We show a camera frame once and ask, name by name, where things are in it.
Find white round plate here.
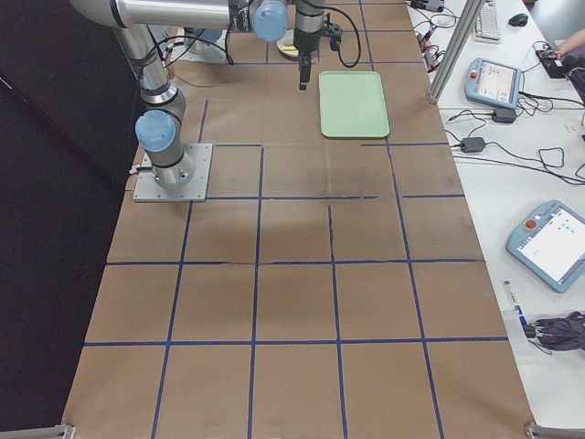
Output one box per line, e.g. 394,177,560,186
276,29,298,59

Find white keyboard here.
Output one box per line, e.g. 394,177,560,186
473,0,501,44

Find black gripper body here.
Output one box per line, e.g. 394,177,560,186
293,13,323,56

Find black computer mouse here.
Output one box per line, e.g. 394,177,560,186
508,13,528,27

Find black power adapter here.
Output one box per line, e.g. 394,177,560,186
492,108,517,124
460,136,486,154

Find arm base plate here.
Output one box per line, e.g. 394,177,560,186
133,144,213,202

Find teach pendant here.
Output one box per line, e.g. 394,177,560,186
505,200,584,294
463,58,522,110

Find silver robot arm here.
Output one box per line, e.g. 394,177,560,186
72,1,325,199

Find light green tray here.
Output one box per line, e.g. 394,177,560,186
319,71,390,139

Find teach pendant far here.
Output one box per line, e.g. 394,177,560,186
463,58,522,110

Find aluminium frame post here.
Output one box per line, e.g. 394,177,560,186
426,0,484,104

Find teach pendant near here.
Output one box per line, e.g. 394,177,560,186
505,200,584,294

